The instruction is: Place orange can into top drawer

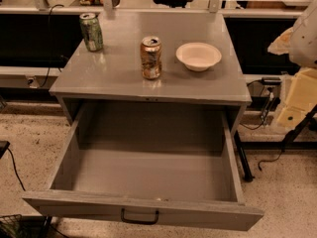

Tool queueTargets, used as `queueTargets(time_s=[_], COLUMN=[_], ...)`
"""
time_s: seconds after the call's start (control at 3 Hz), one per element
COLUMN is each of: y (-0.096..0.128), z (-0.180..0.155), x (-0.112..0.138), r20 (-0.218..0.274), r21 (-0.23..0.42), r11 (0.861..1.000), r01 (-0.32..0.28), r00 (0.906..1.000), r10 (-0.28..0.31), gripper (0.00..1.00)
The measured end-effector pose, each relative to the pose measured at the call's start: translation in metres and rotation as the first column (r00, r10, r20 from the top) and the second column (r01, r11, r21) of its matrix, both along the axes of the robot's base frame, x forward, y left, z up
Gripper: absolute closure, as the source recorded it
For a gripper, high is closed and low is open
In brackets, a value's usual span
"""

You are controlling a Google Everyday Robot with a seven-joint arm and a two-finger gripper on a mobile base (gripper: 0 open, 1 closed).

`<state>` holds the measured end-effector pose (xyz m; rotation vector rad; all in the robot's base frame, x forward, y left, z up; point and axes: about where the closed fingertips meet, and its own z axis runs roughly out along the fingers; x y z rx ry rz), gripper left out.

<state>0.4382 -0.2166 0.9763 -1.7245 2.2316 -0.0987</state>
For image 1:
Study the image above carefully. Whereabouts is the white paper bowl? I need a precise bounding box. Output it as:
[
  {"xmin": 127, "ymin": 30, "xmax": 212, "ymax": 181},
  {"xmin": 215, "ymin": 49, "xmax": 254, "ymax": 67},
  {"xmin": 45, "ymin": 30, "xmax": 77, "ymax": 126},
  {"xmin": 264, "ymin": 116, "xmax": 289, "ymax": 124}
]
[{"xmin": 175, "ymin": 43, "xmax": 222, "ymax": 71}]

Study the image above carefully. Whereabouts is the black floor cable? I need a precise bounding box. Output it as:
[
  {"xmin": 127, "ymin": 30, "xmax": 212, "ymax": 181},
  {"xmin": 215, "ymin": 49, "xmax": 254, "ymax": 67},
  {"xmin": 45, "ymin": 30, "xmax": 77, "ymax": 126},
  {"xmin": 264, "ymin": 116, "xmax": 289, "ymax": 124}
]
[
  {"xmin": 0, "ymin": 140, "xmax": 27, "ymax": 192},
  {"xmin": 257, "ymin": 149, "xmax": 285, "ymax": 172}
]

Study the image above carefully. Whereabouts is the green soda can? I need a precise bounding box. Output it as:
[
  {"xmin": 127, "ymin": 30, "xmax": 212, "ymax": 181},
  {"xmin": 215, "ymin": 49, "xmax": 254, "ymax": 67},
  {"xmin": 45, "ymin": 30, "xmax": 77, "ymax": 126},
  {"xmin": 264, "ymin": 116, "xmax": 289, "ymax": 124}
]
[{"xmin": 79, "ymin": 13, "xmax": 103, "ymax": 52}]

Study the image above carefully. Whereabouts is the open grey top drawer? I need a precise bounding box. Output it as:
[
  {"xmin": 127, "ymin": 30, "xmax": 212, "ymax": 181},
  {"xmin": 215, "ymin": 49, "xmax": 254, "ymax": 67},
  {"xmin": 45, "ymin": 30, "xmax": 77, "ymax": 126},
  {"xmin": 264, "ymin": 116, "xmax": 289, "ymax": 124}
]
[{"xmin": 23, "ymin": 101, "xmax": 264, "ymax": 231}]

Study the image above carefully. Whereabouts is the black wire basket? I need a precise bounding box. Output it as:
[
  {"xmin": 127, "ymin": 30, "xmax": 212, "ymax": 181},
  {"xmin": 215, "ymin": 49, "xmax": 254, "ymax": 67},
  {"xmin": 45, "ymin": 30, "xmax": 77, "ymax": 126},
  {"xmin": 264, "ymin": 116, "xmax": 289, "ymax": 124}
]
[{"xmin": 0, "ymin": 214, "xmax": 25, "ymax": 238}]

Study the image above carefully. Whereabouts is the black drawer handle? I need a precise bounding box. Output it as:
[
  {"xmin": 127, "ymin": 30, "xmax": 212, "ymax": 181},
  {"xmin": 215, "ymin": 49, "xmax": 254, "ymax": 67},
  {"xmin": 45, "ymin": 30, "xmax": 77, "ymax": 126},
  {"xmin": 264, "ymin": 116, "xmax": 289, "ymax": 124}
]
[{"xmin": 120, "ymin": 208, "xmax": 159, "ymax": 225}]

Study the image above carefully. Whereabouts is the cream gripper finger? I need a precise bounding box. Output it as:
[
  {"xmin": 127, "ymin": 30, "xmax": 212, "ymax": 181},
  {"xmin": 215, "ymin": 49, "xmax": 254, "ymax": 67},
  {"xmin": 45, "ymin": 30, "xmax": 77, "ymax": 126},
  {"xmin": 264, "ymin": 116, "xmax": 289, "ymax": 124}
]
[
  {"xmin": 267, "ymin": 28, "xmax": 293, "ymax": 56},
  {"xmin": 276, "ymin": 67, "xmax": 317, "ymax": 129}
]

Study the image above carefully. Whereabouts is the black floor cable right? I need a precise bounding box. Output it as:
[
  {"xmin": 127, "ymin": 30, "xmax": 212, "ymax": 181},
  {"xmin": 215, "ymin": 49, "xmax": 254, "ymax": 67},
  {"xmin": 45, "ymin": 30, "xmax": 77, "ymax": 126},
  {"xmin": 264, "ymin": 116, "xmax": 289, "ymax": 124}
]
[{"xmin": 257, "ymin": 149, "xmax": 285, "ymax": 172}]

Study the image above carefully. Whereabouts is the black floor cable left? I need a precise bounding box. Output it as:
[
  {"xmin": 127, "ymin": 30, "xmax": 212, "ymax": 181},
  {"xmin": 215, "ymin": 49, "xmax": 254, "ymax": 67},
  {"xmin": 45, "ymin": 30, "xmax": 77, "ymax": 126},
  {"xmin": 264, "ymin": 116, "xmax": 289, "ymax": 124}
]
[{"xmin": 0, "ymin": 140, "xmax": 27, "ymax": 192}]

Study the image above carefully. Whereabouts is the black table leg frame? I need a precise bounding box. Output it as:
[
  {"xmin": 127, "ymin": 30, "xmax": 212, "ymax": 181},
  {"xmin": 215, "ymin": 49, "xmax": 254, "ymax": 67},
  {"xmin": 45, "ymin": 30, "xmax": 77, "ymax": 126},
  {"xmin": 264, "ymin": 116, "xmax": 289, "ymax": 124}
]
[{"xmin": 234, "ymin": 106, "xmax": 317, "ymax": 182}]

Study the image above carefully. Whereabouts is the black cable on wall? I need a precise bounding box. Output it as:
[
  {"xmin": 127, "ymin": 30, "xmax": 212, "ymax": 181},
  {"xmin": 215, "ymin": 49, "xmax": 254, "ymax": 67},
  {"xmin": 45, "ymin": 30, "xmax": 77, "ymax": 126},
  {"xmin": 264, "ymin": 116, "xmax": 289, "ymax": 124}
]
[{"xmin": 39, "ymin": 3, "xmax": 69, "ymax": 89}]

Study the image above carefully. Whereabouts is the grey cabinet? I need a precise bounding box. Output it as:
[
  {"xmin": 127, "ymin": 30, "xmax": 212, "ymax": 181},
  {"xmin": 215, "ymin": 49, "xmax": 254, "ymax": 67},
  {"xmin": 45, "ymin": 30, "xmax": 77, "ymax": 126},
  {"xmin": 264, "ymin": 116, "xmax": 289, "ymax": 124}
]
[{"xmin": 51, "ymin": 9, "xmax": 251, "ymax": 131}]

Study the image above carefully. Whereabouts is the orange soda can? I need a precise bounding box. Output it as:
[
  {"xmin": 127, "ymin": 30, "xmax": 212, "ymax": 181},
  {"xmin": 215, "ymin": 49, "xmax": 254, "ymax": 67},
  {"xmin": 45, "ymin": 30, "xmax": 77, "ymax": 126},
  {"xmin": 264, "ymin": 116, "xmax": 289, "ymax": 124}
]
[{"xmin": 140, "ymin": 36, "xmax": 161, "ymax": 80}]

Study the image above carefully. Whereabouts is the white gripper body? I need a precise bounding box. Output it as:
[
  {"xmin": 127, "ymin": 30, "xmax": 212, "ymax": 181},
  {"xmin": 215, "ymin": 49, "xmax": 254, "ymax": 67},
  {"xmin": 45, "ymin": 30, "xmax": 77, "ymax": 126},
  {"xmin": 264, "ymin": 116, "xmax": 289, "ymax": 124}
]
[{"xmin": 289, "ymin": 0, "xmax": 317, "ymax": 68}]

